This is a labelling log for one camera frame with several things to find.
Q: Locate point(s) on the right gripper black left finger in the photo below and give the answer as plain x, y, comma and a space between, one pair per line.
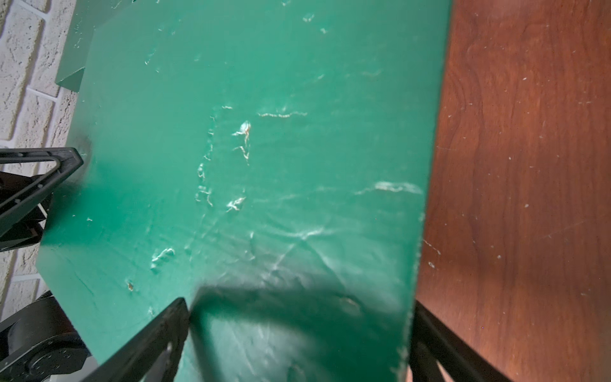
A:
154, 353

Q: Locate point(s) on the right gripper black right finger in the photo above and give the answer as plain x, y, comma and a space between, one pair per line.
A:
436, 348

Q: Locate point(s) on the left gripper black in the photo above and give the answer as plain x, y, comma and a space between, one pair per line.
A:
25, 201

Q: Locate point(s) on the green shoebox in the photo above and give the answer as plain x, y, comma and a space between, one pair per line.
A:
266, 161
76, 47

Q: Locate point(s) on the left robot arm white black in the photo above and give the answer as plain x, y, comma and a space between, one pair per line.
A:
39, 340

